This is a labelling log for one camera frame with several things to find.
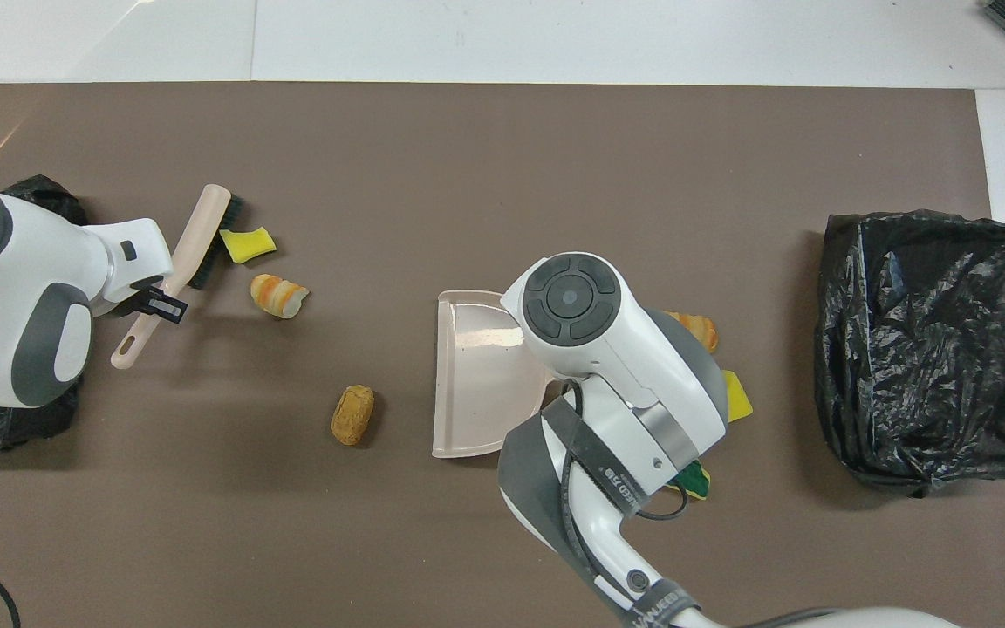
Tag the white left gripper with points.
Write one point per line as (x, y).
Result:
(136, 249)

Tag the beige brush with black bristles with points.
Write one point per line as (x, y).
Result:
(197, 235)

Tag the small yellow green sponge piece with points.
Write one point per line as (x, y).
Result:
(249, 246)

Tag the striped orange croissant piece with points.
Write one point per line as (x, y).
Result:
(701, 330)
(276, 295)

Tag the brown bread roll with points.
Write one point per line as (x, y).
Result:
(352, 415)

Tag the beige plastic dustpan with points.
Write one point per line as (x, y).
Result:
(476, 384)

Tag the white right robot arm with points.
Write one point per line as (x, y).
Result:
(607, 349)

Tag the brown table mat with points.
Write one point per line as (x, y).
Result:
(555, 131)

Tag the notched yellow sponge piece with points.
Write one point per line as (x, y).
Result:
(736, 397)

